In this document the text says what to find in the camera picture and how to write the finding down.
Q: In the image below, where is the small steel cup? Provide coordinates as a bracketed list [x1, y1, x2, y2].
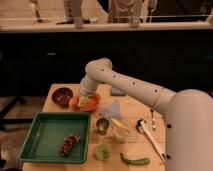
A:
[96, 118, 109, 135]

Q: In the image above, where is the clear glass with yellow item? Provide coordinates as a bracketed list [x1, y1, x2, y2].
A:
[110, 118, 131, 142]

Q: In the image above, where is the dark brown bowl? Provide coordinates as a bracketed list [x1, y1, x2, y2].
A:
[52, 87, 73, 108]

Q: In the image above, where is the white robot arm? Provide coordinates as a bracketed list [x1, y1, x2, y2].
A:
[80, 58, 213, 171]

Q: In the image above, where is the silver fork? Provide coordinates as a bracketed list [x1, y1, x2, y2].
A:
[150, 109, 156, 131]

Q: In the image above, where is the orange bowl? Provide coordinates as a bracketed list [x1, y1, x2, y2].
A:
[74, 94, 100, 111]

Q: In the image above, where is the bunch of red grapes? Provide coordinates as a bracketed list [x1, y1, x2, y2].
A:
[59, 134, 81, 157]

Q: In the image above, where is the black office chair base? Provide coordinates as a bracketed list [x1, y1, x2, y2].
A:
[0, 95, 34, 132]

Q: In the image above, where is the green chili pepper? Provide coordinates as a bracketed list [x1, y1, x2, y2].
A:
[120, 153, 150, 166]

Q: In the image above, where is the white handled kitchen tool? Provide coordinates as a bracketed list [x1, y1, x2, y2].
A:
[136, 119, 166, 163]

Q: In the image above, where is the green plastic tray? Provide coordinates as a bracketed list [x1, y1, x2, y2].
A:
[19, 112, 91, 164]

